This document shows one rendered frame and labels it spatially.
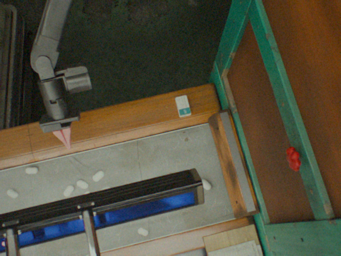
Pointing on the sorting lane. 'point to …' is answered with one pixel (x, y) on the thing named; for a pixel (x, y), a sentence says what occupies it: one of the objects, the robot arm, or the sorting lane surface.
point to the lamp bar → (106, 208)
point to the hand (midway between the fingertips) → (68, 145)
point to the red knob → (294, 158)
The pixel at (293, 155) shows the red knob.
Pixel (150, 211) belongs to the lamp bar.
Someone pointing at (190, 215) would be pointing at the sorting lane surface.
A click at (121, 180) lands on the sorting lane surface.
